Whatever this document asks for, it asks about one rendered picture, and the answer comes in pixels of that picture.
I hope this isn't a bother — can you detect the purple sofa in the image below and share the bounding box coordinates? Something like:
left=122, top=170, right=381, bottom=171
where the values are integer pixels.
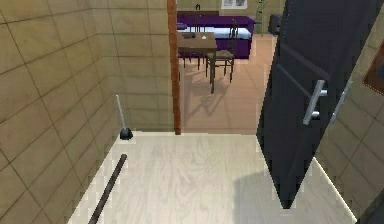
left=176, top=10, right=257, bottom=60

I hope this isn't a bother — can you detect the dark wooden chair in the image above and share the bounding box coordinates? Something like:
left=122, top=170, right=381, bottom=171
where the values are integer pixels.
left=189, top=3, right=207, bottom=34
left=204, top=20, right=240, bottom=84

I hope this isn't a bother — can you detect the black plunger with grey stick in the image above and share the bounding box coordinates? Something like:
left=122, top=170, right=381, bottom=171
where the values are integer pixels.
left=115, top=94, right=134, bottom=141

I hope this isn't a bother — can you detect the brown wooden table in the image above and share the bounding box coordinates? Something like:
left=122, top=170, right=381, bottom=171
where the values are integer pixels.
left=177, top=31, right=218, bottom=95

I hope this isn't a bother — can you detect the black room door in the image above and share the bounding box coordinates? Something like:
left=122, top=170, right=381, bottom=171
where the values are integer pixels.
left=255, top=0, right=384, bottom=210

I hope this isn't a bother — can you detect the dark long rod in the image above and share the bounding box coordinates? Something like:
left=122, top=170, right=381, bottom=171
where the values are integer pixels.
left=87, top=153, right=129, bottom=224

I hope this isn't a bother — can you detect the dark blue bin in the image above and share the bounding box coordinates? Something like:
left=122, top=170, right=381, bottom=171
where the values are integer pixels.
left=267, top=13, right=283, bottom=36

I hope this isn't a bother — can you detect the brown door frame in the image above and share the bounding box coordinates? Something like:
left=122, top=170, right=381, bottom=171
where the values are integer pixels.
left=166, top=0, right=182, bottom=136

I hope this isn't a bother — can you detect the silver door handle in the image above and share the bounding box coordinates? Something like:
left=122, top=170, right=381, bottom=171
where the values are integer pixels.
left=329, top=79, right=354, bottom=125
left=302, top=79, right=329, bottom=126

